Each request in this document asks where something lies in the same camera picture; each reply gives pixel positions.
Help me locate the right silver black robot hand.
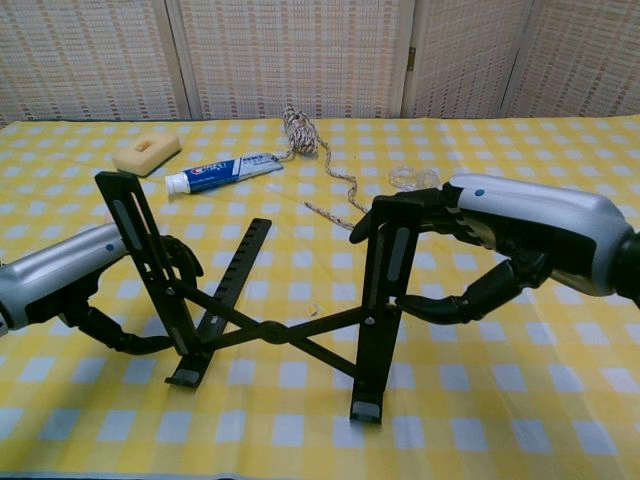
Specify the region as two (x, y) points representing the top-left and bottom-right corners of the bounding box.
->
(348, 173), (629, 325)

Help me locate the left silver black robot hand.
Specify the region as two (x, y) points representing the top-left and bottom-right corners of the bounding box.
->
(0, 222), (204, 356)

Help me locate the black folding laptop stand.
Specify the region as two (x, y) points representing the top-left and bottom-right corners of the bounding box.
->
(94, 170), (427, 425)

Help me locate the yellow sponge with hole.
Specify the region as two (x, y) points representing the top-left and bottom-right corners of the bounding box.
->
(110, 133), (182, 179)

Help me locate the woven folding screen panel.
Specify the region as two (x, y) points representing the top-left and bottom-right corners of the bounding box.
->
(167, 0), (416, 121)
(502, 0), (640, 119)
(0, 0), (192, 126)
(402, 0), (544, 120)

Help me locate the blue white toothpaste tube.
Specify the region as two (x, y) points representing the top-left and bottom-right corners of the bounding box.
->
(164, 152), (285, 197)

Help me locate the yellow white checked tablecloth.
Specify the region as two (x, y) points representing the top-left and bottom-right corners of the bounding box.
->
(0, 117), (640, 480)

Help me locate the white braided rope bundle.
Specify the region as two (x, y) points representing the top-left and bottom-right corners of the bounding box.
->
(280, 105), (372, 232)

